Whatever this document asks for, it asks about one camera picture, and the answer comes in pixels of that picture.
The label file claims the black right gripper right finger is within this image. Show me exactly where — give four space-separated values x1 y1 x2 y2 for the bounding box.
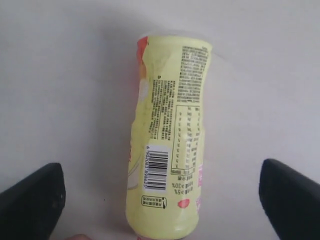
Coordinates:
258 158 320 240

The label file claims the open human hand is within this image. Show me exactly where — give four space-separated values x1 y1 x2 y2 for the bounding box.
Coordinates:
64 234 92 240

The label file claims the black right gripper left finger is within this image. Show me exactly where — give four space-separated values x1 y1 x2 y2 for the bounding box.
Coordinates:
0 162 66 240

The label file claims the yellow label red-cap bottle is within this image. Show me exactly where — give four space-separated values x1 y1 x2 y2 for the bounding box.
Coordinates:
125 33 212 240

